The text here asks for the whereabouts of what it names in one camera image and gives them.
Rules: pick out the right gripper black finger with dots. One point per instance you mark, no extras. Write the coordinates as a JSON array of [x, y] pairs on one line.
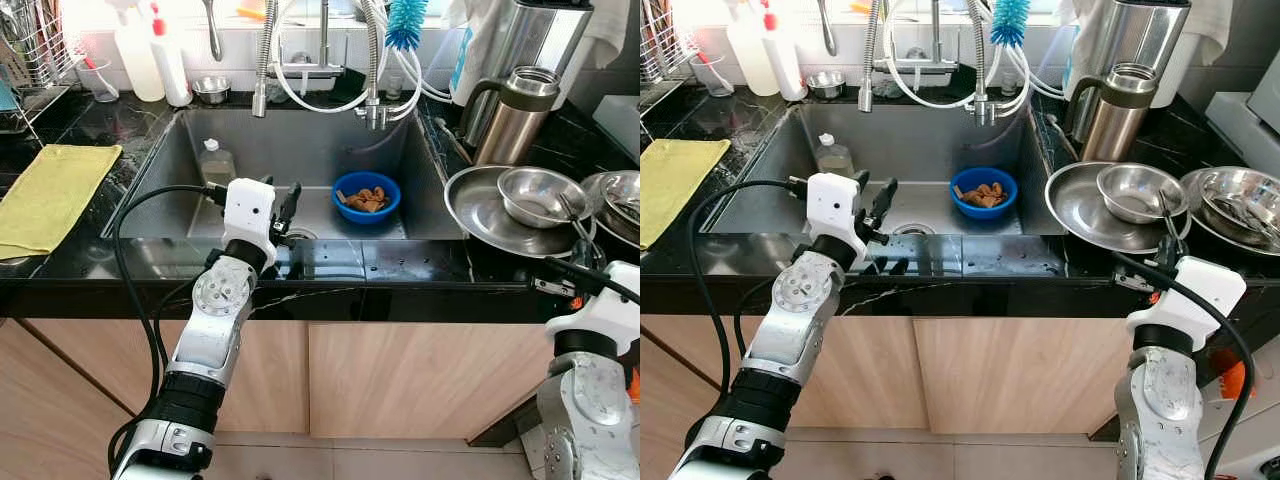
[[574, 225], [1170, 222]]

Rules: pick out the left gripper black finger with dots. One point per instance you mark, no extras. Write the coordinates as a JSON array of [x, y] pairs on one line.
[[885, 205], [291, 205], [268, 183], [861, 183]]

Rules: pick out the steel bowl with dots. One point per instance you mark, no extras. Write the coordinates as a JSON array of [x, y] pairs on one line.
[[535, 195], [1135, 190], [622, 190], [1240, 188]]

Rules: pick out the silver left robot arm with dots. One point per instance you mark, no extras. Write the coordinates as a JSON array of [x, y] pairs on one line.
[[210, 330], [800, 320]]

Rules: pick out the steel kitchen sink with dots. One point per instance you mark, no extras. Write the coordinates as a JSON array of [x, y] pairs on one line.
[[300, 140], [900, 135]]

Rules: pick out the steel plate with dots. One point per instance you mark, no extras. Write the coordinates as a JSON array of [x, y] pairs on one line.
[[470, 210], [1195, 235], [598, 228], [1070, 205]]

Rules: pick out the clear soap bottle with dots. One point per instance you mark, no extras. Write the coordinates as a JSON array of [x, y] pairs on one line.
[[832, 162], [218, 168]]

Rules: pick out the blue plastic bowl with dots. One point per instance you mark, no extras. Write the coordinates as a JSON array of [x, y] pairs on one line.
[[343, 207], [960, 203]]

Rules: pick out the brown food scraps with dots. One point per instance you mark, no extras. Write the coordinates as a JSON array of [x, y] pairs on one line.
[[984, 194], [367, 199]]

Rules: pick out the small steel cup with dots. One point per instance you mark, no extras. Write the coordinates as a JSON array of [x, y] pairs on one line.
[[212, 90], [826, 85]]

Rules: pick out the yellow cloth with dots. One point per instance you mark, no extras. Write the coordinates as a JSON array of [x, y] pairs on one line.
[[55, 200], [680, 190]]

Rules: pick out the chrome pull-out spray faucet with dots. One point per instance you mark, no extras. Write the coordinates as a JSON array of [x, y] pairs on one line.
[[262, 70], [869, 65]]

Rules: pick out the chrome tap base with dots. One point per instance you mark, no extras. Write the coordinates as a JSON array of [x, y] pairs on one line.
[[310, 75], [918, 70]]

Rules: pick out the steel thermos jug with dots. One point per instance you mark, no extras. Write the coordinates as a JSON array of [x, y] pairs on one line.
[[515, 125], [1115, 120]]

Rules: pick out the orange plastic object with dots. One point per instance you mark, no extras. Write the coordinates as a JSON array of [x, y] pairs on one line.
[[633, 382], [1232, 378]]

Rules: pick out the light wood cabinet door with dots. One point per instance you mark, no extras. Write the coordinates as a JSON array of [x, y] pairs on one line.
[[890, 375], [1020, 375], [420, 380], [280, 380]]

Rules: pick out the white bottle red cap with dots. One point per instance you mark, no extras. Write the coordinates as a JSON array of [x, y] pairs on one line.
[[170, 70], [785, 65]]

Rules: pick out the chrome flexible filter faucet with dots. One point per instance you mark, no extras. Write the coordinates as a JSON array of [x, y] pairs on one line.
[[372, 60], [980, 55]]

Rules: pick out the white spray bottle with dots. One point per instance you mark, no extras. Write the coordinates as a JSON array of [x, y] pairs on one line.
[[140, 65], [750, 60]]

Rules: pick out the clear plastic cup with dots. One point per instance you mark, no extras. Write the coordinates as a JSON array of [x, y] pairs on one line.
[[98, 85], [712, 80]]

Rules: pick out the light wood side cabinet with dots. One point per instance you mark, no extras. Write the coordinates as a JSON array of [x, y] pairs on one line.
[[660, 440], [50, 420]]

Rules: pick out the steel knife block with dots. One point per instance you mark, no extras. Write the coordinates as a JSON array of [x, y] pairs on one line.
[[1140, 35], [540, 40]]

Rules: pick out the blue bottle brush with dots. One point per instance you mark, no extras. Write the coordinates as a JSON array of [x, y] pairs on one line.
[[1011, 22], [406, 25]]

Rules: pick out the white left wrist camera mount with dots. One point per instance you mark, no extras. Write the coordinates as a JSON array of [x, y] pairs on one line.
[[248, 205], [832, 200]]

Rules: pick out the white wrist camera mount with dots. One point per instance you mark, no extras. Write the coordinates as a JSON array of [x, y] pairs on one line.
[[248, 205], [1205, 290], [832, 200], [615, 300]]

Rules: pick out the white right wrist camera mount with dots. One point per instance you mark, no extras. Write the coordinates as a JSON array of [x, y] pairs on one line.
[[615, 300], [1205, 290]]

